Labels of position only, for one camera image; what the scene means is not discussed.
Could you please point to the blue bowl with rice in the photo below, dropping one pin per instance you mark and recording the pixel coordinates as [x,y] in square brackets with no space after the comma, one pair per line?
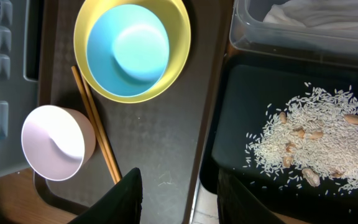
[127,50]

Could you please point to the clear plastic bin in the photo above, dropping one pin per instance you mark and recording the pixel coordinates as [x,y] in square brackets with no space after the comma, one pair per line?
[250,32]

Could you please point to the pile of white rice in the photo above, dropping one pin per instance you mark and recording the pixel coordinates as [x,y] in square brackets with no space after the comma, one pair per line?
[312,139]

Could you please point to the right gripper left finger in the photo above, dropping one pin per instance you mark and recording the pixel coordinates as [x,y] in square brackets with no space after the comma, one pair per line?
[120,205]

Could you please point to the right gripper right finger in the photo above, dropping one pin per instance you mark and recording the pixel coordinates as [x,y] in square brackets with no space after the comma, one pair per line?
[237,205]

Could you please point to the pink bowl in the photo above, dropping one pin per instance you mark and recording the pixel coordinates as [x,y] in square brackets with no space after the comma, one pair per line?
[57,141]

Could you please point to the black plastic tray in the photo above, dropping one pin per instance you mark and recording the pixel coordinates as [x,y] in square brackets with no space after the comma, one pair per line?
[251,88]

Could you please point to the wooden chopstick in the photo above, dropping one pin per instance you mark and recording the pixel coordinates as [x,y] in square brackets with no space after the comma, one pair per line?
[100,133]
[77,75]

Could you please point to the white napkin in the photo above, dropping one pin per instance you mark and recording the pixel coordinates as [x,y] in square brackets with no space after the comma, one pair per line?
[317,14]

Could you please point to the brown serving tray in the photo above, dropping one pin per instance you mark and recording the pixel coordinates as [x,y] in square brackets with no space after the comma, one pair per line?
[159,136]

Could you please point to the yellow round plate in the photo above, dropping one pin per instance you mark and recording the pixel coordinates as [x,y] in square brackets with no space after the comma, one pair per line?
[175,19]

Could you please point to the grey plastic dish rack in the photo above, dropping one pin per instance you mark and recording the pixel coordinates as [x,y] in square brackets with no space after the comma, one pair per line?
[20,36]

